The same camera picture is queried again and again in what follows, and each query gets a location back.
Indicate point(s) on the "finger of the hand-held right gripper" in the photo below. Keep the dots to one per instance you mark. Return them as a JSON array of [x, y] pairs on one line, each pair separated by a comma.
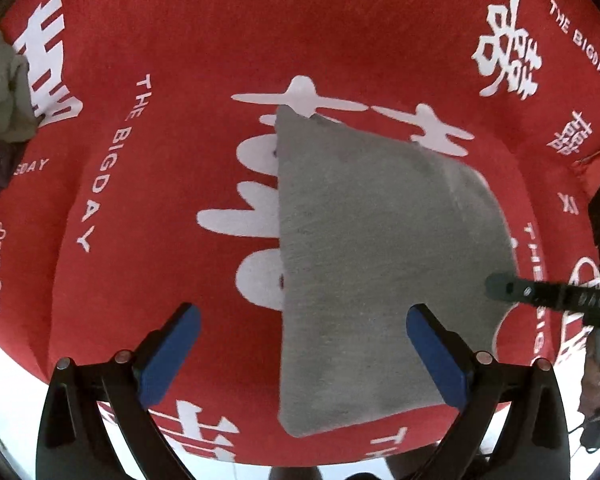
[[530, 290]]

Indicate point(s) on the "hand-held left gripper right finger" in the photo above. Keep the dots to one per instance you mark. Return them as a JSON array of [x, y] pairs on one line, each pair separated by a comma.
[[432, 350]]

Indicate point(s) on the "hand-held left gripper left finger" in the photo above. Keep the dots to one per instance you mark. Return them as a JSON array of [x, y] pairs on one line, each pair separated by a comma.
[[172, 347]]

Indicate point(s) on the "grey knit sweater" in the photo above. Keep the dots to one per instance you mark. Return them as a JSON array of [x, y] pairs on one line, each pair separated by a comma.
[[370, 240]]

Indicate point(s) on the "red cloth with gold trim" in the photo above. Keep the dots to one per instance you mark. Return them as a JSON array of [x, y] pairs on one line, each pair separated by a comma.
[[597, 165]]

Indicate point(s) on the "red printed blanket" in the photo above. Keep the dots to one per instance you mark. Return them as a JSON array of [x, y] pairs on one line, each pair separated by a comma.
[[180, 160]]

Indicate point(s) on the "light green cloth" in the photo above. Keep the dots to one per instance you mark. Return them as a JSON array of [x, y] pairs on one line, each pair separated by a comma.
[[0, 95]]

